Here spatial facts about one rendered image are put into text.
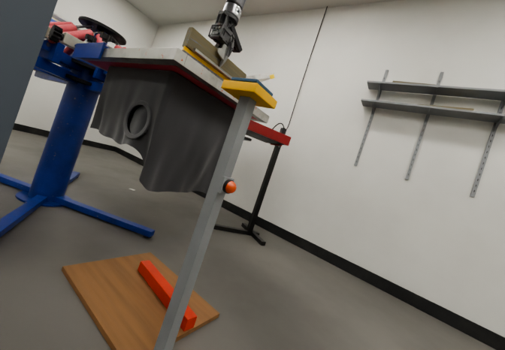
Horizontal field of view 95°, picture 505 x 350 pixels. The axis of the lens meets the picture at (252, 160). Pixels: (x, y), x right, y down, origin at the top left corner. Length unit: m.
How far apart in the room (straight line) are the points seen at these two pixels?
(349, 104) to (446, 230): 1.52
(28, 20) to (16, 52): 0.06
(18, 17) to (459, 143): 2.83
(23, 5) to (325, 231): 2.66
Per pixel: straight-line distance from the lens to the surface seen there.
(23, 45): 0.65
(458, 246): 2.72
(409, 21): 3.37
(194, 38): 0.99
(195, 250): 0.76
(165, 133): 0.88
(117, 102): 1.13
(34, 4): 0.67
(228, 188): 0.69
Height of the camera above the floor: 0.74
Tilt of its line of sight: 1 degrees up
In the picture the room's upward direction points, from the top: 19 degrees clockwise
